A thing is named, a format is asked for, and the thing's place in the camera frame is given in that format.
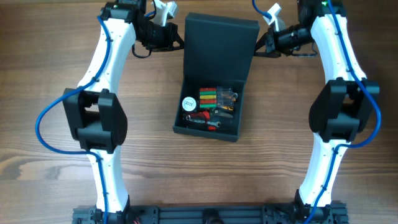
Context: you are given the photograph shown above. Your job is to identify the dark green box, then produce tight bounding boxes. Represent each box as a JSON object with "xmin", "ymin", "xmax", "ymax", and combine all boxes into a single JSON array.
[{"xmin": 173, "ymin": 12, "xmax": 259, "ymax": 142}]

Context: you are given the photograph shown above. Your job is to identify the white round tape measure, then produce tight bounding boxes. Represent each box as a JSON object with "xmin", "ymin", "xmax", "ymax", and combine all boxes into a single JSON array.
[{"xmin": 182, "ymin": 96, "xmax": 197, "ymax": 112}]

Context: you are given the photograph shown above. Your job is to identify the silver socket wrench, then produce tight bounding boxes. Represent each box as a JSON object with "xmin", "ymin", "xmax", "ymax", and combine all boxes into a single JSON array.
[{"xmin": 185, "ymin": 115, "xmax": 221, "ymax": 128}]

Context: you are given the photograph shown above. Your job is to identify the precision screwdriver set pack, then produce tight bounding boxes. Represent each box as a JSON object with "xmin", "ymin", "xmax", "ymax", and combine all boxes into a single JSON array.
[{"xmin": 199, "ymin": 86, "xmax": 239, "ymax": 109}]

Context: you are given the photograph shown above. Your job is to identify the red handled pruning shears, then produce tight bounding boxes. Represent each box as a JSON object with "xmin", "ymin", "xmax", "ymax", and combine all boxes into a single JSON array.
[{"xmin": 184, "ymin": 108, "xmax": 234, "ymax": 122}]

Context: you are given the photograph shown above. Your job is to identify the orange black needle nose pliers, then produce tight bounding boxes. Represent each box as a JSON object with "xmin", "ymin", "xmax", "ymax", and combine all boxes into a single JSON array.
[{"xmin": 222, "ymin": 106, "xmax": 234, "ymax": 111}]

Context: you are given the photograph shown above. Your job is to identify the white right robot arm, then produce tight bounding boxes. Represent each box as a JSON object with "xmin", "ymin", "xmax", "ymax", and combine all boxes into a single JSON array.
[{"xmin": 255, "ymin": 1, "xmax": 381, "ymax": 211}]

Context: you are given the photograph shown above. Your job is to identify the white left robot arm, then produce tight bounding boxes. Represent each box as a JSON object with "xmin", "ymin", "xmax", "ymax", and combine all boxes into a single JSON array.
[{"xmin": 63, "ymin": 1, "xmax": 184, "ymax": 216}]

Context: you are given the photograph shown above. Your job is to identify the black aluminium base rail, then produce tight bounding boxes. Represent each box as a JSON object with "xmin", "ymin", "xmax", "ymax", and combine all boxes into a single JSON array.
[{"xmin": 72, "ymin": 203, "xmax": 349, "ymax": 224}]

